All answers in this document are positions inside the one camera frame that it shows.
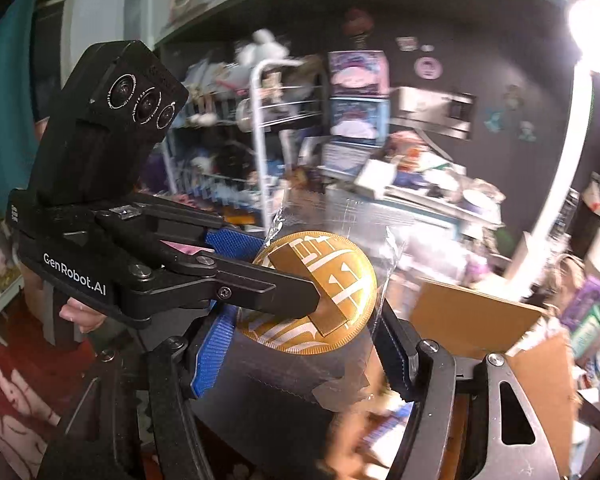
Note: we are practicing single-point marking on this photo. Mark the white cube box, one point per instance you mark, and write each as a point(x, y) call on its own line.
point(375, 176)

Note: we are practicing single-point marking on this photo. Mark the white blue medicine box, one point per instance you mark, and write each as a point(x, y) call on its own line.
point(342, 157)

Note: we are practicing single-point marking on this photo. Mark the gold coin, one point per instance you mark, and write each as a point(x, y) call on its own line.
point(340, 280)

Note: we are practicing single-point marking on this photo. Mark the white desk lamp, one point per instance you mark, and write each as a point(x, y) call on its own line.
point(560, 160)

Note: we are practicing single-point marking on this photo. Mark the person's left hand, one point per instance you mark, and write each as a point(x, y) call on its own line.
point(80, 316)

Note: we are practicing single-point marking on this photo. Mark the white plush toy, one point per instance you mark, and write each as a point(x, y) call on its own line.
point(260, 47)

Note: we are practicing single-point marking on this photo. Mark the black plush toy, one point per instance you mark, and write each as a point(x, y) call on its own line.
point(225, 157)

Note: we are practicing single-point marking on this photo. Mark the round wall sticker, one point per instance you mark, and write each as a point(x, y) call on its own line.
point(427, 67)

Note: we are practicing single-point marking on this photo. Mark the red patterned rug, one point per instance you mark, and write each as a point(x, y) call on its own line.
point(10, 390)

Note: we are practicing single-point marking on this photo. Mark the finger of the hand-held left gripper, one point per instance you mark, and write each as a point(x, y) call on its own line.
point(260, 287)
point(232, 244)

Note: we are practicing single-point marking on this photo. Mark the teal curtain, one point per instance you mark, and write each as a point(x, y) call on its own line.
point(10, 110)

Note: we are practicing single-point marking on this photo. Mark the red head spring figure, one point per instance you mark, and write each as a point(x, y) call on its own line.
point(357, 22)

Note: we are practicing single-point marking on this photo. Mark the blue cartoon storage box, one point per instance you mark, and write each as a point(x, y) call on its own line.
point(357, 117)

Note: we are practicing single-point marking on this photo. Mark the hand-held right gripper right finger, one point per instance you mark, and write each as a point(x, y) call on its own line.
point(400, 360)

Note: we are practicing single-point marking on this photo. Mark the pink cartoon storage box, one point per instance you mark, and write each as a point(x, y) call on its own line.
point(357, 72)

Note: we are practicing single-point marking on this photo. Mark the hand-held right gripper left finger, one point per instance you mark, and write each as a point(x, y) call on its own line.
point(215, 355)

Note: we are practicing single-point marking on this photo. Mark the cardboard box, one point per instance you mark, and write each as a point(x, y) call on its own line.
point(480, 320)

